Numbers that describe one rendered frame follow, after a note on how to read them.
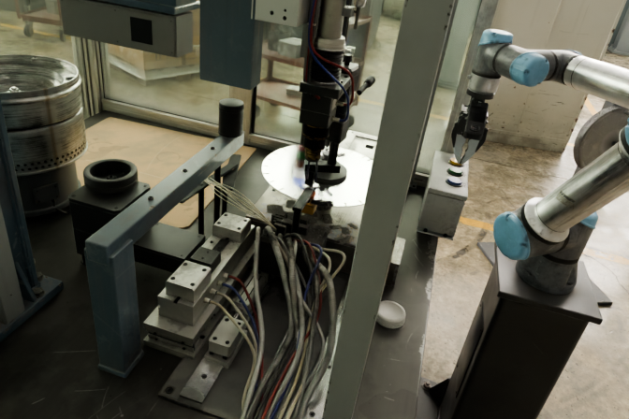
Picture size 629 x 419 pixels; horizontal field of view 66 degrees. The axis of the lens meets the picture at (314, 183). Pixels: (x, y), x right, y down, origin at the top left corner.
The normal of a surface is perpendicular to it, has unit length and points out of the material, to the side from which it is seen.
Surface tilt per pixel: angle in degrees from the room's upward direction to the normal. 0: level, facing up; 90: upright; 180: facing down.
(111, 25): 90
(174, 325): 0
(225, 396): 0
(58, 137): 90
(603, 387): 0
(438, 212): 90
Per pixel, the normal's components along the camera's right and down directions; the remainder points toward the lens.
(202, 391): 0.12, -0.87
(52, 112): 0.84, 0.35
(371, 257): -0.29, 0.44
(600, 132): 0.16, 0.44
